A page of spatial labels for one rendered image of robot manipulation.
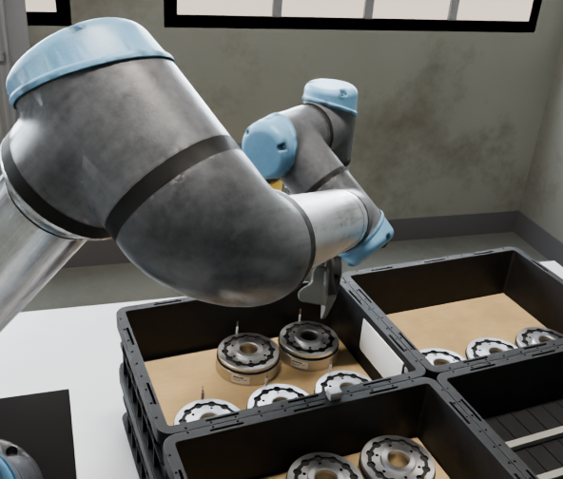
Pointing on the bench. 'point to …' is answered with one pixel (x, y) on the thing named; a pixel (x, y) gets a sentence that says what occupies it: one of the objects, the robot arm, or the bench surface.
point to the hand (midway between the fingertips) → (321, 300)
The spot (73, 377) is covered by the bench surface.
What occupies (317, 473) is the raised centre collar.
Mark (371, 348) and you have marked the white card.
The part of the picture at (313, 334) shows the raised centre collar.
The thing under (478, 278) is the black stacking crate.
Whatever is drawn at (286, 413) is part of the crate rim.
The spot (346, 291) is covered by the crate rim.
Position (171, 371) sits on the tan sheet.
